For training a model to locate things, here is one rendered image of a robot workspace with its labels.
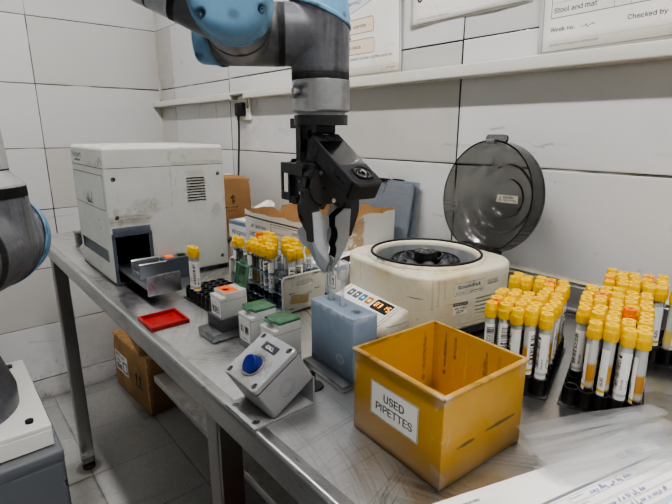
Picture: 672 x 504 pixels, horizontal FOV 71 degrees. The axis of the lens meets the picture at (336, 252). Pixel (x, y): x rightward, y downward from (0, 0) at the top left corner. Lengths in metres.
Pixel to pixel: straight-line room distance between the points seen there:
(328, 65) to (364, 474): 0.46
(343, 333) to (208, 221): 0.64
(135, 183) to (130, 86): 1.42
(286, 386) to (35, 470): 0.27
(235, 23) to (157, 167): 0.70
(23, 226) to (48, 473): 0.30
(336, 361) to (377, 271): 0.21
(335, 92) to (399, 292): 0.33
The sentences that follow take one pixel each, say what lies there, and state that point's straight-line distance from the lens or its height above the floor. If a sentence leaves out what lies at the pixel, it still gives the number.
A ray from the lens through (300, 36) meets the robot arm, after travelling 0.62.
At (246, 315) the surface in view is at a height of 0.93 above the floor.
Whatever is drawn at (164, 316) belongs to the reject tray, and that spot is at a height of 0.88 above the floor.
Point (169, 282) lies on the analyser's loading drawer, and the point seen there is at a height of 0.92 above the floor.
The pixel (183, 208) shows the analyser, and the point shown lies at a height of 1.03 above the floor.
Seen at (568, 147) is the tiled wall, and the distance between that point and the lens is 1.00.
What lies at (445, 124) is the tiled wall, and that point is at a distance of 1.15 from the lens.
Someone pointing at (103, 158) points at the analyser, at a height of 1.15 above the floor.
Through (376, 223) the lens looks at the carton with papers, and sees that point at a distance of 1.12.
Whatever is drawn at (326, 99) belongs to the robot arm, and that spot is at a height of 1.24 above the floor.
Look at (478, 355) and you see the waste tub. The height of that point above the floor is 0.96.
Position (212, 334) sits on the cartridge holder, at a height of 0.89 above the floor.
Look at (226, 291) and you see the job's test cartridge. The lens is 0.80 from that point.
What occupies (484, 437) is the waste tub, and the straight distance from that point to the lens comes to 0.54.
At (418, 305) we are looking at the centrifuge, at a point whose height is 0.94.
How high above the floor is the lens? 1.21
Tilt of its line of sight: 14 degrees down
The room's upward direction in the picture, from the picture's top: straight up
